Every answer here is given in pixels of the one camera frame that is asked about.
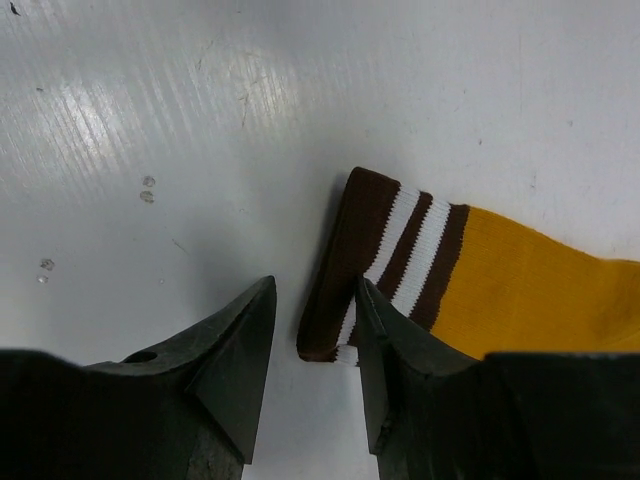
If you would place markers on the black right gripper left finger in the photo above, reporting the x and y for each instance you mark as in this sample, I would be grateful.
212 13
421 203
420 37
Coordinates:
184 408

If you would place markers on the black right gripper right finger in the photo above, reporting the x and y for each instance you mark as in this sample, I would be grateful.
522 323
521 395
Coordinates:
433 412

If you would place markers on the yellow sock with brown cuff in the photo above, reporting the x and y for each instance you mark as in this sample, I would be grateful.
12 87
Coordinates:
476 280

